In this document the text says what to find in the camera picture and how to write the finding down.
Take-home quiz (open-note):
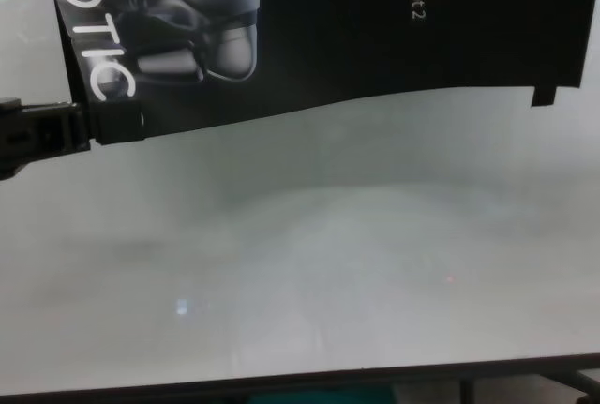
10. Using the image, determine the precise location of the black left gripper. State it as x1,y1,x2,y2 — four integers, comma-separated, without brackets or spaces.
0,97,144,183

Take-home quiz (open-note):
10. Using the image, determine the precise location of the black robot print poster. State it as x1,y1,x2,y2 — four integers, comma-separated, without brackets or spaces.
49,0,594,143

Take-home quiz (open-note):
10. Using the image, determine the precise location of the black table crossbar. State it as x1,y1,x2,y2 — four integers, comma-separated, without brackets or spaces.
546,368,600,398

